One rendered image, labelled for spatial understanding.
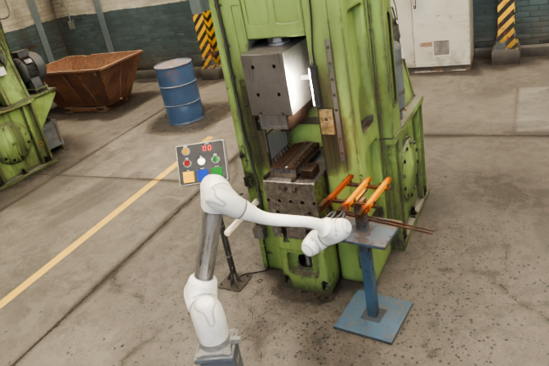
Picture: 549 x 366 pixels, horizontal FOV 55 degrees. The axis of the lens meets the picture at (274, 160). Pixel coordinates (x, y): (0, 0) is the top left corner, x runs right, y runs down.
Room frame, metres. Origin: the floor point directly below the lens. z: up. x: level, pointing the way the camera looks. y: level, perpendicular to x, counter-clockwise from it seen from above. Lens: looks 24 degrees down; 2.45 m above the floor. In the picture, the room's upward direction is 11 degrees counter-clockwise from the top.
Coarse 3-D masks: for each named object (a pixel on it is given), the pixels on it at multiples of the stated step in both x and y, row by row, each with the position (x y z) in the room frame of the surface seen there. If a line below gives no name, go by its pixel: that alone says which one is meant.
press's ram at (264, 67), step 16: (256, 48) 3.38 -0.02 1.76; (272, 48) 3.29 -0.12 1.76; (288, 48) 3.20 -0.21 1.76; (304, 48) 3.38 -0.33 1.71; (256, 64) 3.21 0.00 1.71; (272, 64) 3.16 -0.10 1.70; (288, 64) 3.16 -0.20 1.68; (304, 64) 3.35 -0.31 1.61; (256, 80) 3.23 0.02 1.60; (272, 80) 3.17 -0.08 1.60; (288, 80) 3.13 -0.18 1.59; (304, 80) 3.32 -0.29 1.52; (256, 96) 3.24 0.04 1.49; (272, 96) 3.18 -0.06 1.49; (288, 96) 3.12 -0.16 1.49; (304, 96) 3.29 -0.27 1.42; (256, 112) 3.25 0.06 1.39; (272, 112) 3.19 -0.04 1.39; (288, 112) 3.13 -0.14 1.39
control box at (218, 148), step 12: (192, 144) 3.40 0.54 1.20; (204, 144) 3.38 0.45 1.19; (216, 144) 3.37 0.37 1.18; (180, 156) 3.37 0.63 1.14; (192, 156) 3.36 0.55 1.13; (204, 156) 3.34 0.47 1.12; (180, 168) 3.33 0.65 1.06; (192, 168) 3.32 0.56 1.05; (204, 168) 3.30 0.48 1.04; (228, 168) 3.32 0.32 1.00; (180, 180) 3.29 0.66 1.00; (228, 180) 3.29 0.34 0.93
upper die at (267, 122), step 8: (312, 104) 3.49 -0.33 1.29; (304, 112) 3.37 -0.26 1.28; (264, 120) 3.22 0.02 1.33; (272, 120) 3.19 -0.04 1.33; (280, 120) 3.16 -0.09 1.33; (288, 120) 3.16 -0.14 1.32; (296, 120) 3.25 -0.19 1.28; (264, 128) 3.23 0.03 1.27; (272, 128) 3.20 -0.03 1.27; (280, 128) 3.17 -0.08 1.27; (288, 128) 3.15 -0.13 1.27
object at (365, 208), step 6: (384, 180) 2.80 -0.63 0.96; (390, 180) 2.80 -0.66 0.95; (384, 186) 2.72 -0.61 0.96; (378, 192) 2.66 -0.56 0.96; (372, 198) 2.61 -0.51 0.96; (366, 204) 2.55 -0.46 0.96; (372, 204) 2.57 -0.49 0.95; (360, 210) 2.49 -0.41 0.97; (366, 210) 2.52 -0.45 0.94; (360, 216) 2.46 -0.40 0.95
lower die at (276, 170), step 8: (296, 144) 3.58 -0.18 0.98; (312, 144) 3.49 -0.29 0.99; (288, 152) 3.45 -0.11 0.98; (296, 152) 3.38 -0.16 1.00; (312, 152) 3.39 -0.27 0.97; (280, 160) 3.34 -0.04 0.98; (296, 160) 3.26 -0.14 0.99; (304, 160) 3.27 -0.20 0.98; (272, 168) 3.23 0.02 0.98; (280, 168) 3.20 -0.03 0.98; (288, 168) 3.17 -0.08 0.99; (296, 168) 3.15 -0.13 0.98; (272, 176) 3.24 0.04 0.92; (280, 176) 3.20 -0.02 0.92; (288, 176) 3.17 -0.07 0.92; (296, 176) 3.14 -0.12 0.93
